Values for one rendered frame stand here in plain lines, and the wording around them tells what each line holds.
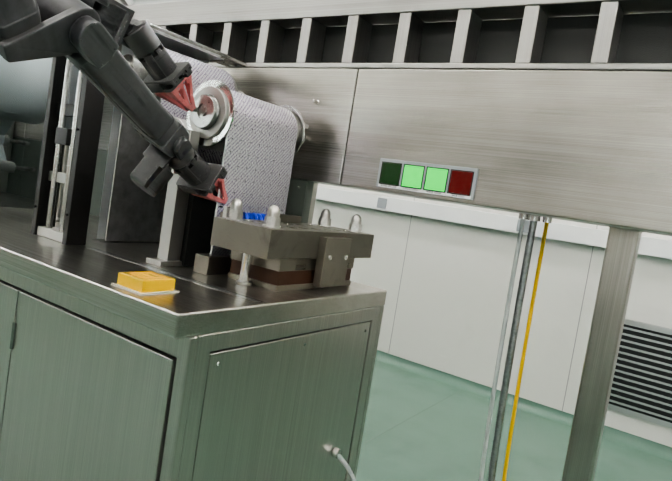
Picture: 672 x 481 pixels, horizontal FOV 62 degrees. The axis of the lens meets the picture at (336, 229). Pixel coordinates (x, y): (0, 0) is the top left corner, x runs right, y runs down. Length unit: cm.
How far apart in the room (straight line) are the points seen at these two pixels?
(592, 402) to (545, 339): 226
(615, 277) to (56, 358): 117
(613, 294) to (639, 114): 39
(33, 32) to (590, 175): 98
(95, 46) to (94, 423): 67
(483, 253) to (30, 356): 293
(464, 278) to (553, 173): 259
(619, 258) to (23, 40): 117
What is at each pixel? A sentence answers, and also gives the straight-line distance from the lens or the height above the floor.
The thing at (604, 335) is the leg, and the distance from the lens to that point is 138.
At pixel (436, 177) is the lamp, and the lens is 131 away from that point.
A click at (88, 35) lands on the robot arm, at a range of 75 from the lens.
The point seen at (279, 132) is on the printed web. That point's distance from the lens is 138.
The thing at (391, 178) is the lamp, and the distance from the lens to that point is 136.
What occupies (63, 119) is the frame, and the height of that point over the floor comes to 119.
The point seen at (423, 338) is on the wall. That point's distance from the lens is 393.
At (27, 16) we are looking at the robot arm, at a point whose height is 125.
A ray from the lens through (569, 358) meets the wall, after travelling 365.
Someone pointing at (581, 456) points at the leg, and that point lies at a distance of 145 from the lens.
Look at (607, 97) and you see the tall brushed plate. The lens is 125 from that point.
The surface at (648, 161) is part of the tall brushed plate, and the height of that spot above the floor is 127.
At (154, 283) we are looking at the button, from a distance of 101.
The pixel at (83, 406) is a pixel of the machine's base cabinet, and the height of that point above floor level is 66.
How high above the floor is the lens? 112
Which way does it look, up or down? 4 degrees down
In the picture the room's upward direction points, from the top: 9 degrees clockwise
